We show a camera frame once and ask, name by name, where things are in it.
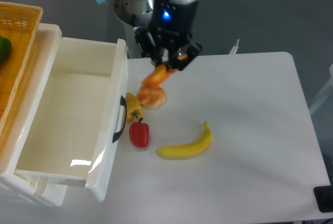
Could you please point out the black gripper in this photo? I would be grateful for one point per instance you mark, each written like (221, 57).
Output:
(170, 29)

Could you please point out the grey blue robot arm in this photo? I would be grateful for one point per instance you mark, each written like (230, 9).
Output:
(160, 30)

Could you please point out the round braided bread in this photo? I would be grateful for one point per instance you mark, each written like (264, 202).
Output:
(151, 98)

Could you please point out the white drawer cabinet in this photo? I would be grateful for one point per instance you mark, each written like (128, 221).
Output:
(15, 186)

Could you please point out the open white upper drawer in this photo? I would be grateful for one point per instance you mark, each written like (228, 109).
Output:
(70, 140)

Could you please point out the yellow bell pepper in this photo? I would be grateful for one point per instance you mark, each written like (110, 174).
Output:
(134, 109)

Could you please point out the red bell pepper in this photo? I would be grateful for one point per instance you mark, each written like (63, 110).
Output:
(139, 134)

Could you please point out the yellow banana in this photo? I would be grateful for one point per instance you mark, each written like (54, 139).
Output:
(184, 151)

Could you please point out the yellow woven basket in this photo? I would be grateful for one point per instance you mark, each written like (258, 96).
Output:
(19, 23)

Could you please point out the green bell pepper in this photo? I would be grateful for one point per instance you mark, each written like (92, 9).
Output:
(5, 49)

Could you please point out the black device at table edge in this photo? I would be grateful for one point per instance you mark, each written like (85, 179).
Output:
(323, 195)

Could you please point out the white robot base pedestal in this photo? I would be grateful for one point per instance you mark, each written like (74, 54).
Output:
(133, 14)

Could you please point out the dark blue drawer handle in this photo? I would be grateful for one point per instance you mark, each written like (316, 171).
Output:
(121, 120)

